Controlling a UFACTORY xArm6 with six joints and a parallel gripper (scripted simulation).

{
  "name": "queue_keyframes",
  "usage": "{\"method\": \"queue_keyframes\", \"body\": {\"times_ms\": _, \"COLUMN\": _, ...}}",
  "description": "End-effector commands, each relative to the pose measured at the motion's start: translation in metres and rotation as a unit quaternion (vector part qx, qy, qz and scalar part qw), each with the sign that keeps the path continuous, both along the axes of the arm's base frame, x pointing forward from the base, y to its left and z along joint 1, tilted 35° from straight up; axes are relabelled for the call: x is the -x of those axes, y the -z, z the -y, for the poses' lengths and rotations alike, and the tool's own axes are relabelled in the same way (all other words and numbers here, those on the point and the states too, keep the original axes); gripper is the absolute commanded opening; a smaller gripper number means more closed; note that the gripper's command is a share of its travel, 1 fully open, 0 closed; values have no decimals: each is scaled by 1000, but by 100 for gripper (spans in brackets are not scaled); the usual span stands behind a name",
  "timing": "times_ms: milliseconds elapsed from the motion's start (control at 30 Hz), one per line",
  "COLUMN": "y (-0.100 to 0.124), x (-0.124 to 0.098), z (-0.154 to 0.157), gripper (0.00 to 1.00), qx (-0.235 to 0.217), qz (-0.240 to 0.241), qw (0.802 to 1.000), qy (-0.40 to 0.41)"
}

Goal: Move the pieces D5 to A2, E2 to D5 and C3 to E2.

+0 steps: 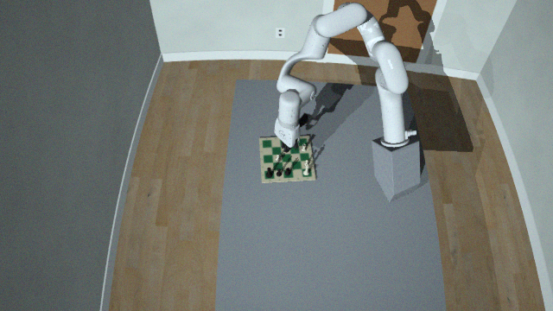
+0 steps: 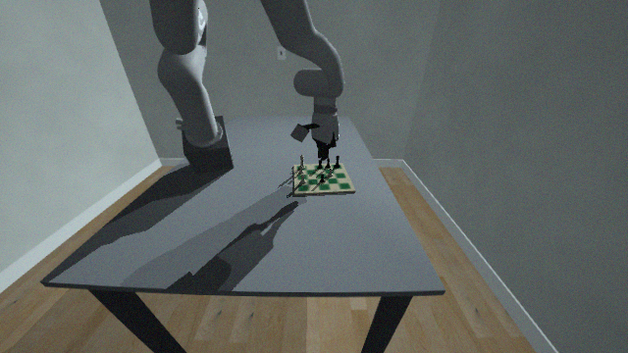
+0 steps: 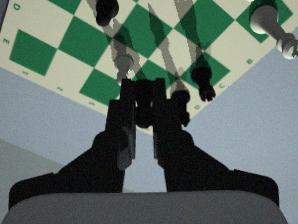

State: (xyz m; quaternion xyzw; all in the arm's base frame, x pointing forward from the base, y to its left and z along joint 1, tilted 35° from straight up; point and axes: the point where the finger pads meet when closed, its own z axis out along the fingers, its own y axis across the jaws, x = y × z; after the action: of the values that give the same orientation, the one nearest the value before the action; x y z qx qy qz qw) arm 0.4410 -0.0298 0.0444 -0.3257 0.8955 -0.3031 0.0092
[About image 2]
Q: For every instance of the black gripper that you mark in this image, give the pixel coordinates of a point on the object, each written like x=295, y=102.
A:
x=327, y=133

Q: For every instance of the green and cream chessboard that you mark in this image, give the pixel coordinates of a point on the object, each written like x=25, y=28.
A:
x=338, y=183

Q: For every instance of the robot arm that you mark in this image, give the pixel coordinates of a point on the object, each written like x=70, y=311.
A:
x=178, y=25

